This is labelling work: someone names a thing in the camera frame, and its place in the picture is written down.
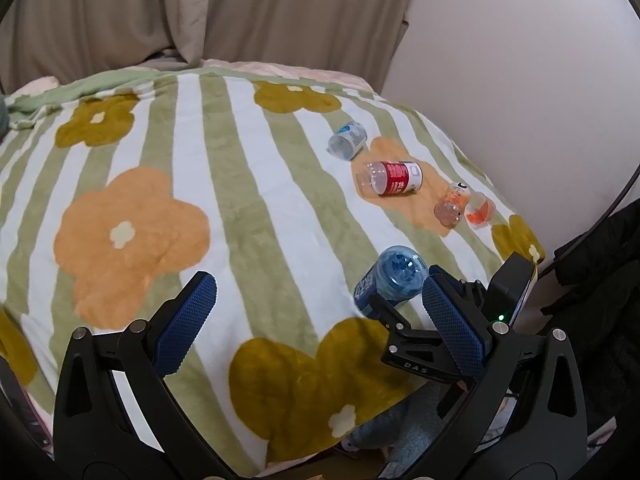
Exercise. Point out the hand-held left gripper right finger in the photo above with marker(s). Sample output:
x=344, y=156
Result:
x=452, y=332

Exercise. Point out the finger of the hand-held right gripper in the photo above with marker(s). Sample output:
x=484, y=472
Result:
x=406, y=349

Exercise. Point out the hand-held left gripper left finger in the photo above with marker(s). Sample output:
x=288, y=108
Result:
x=186, y=324

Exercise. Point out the blue plastic bottle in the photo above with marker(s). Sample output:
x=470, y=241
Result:
x=387, y=282

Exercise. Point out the clear orange plastic cup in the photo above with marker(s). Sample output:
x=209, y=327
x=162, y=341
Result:
x=478, y=211

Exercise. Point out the dark clothing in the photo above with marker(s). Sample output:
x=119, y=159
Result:
x=605, y=310

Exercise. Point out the striped flower print blanket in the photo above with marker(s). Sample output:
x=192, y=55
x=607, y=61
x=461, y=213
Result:
x=250, y=200

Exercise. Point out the red label plastic bottle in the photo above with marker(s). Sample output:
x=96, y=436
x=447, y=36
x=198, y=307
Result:
x=392, y=178

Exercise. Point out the dark flat device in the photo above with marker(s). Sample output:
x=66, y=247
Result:
x=20, y=402

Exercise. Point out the clear blue label bottle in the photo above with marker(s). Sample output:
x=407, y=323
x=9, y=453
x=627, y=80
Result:
x=348, y=140

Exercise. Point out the pink bed sheet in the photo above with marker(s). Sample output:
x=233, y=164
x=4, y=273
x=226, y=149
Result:
x=320, y=73

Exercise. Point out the beige curtain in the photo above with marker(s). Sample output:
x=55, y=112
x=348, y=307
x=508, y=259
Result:
x=200, y=10

